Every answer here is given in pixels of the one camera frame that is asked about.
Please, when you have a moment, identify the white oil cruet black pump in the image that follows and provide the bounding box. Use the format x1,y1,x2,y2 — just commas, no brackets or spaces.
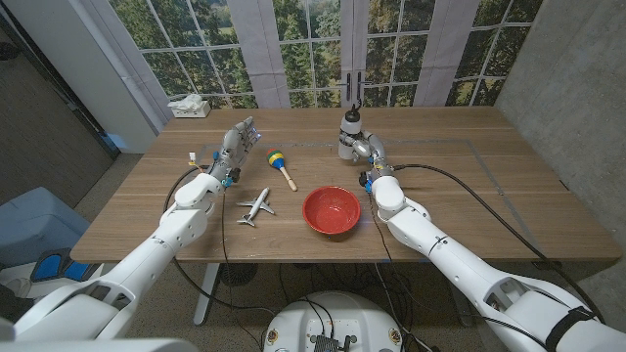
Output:
337,100,364,161

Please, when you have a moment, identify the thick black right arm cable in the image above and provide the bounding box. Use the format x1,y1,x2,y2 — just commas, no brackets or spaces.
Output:
392,163,607,324

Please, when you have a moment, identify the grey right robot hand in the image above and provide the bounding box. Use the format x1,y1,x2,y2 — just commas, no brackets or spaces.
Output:
340,129,395,195

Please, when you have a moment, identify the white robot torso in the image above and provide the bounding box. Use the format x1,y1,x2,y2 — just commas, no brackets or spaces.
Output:
262,291,405,352

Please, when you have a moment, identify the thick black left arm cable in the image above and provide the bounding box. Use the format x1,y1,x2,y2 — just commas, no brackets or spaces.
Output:
163,165,278,317

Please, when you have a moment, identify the white table leg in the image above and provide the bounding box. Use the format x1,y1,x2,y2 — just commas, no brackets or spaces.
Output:
193,262,221,327

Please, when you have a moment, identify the blue storage bin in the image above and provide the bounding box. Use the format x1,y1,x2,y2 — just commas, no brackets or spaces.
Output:
0,187,92,268

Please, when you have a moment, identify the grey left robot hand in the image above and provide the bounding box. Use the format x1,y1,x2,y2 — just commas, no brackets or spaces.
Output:
207,115,263,190

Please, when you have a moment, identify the red bowl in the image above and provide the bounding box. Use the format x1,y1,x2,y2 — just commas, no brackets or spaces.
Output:
301,185,362,236

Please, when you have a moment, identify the colourful striped wooden maraca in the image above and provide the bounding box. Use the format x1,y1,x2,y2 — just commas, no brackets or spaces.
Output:
266,149,298,193

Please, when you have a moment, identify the white tissue box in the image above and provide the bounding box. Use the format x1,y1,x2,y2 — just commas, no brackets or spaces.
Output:
166,94,212,119

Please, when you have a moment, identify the blue and black pedal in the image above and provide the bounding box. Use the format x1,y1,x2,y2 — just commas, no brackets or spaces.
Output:
29,247,94,284

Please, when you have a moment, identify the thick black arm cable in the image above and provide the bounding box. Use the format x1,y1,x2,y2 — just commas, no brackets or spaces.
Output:
392,163,607,324
163,165,278,317

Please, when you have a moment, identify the grey table leg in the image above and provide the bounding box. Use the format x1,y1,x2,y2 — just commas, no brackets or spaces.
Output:
450,290,475,328

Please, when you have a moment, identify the printed window backdrop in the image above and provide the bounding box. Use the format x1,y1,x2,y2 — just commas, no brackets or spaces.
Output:
80,0,544,110

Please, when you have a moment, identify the round black fan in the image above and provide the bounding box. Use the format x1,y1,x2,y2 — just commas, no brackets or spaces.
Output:
218,262,259,287

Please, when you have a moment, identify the white toy airplane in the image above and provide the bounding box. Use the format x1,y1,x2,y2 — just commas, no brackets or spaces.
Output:
236,187,276,228

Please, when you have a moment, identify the white sneaker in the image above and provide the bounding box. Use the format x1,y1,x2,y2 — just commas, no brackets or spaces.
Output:
0,277,29,299

